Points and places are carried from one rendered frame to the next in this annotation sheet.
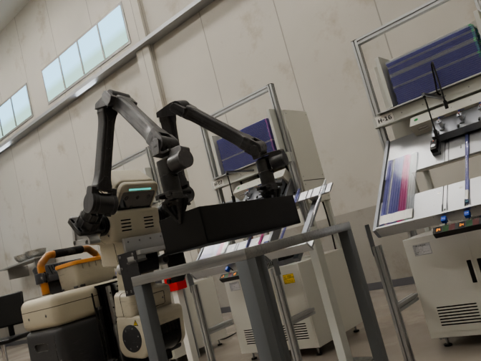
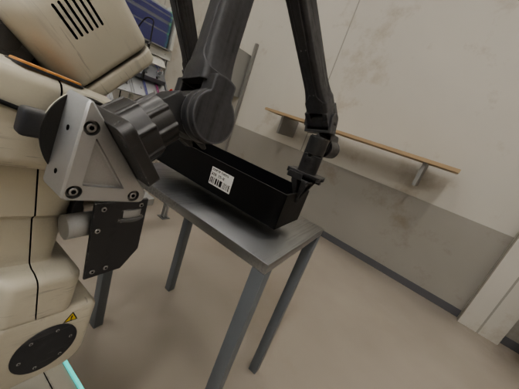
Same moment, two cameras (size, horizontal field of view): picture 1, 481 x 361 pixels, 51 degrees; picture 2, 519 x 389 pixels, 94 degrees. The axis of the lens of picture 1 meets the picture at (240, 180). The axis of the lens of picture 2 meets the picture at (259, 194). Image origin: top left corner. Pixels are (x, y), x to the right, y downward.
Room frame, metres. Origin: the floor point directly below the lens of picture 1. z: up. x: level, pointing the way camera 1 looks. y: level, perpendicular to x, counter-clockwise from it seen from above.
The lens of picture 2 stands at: (1.73, 0.92, 1.12)
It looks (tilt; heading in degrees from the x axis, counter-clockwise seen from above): 16 degrees down; 264
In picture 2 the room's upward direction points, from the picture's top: 20 degrees clockwise
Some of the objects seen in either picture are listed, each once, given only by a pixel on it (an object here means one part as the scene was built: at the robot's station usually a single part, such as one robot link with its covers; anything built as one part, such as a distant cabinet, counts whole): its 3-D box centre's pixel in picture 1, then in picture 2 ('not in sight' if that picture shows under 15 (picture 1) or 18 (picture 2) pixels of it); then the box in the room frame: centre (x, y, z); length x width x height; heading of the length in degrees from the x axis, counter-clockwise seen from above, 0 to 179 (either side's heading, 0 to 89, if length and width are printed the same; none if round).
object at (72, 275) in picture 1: (87, 272); not in sight; (2.26, 0.76, 0.87); 0.23 x 0.15 x 0.11; 146
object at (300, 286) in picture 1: (294, 304); not in sight; (3.89, -0.16, 0.31); 0.70 x 0.65 x 0.62; 51
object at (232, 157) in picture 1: (250, 147); not in sight; (3.76, -0.13, 1.52); 0.51 x 0.13 x 0.27; 51
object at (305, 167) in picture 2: (171, 187); (309, 166); (1.54, 0.21, 1.04); 0.10 x 0.07 x 0.07; 146
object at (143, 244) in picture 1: (151, 261); (82, 197); (2.03, 0.42, 0.84); 0.28 x 0.16 x 0.22; 146
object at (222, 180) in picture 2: (237, 221); (226, 173); (1.77, 0.05, 0.89); 0.57 x 0.17 x 0.11; 146
